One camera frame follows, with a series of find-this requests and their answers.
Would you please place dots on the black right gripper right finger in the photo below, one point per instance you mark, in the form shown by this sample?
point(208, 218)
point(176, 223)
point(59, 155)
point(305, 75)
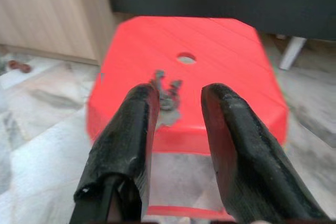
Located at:
point(246, 161)

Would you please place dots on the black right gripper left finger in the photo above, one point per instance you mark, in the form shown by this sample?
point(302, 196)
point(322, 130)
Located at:
point(123, 140)

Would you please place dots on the bunch of keys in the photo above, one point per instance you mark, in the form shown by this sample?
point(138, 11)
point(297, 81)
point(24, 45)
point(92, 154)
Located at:
point(168, 100)

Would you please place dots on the white cabinet leg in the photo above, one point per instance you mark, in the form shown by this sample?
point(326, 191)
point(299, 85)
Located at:
point(291, 53)

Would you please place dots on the red plastic stool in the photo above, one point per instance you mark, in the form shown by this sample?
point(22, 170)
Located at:
point(215, 43)

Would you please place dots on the small brown floor object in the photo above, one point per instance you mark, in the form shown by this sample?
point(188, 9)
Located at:
point(19, 66)

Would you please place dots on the beige wooden cabinet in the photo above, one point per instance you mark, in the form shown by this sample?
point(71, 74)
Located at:
point(52, 11)

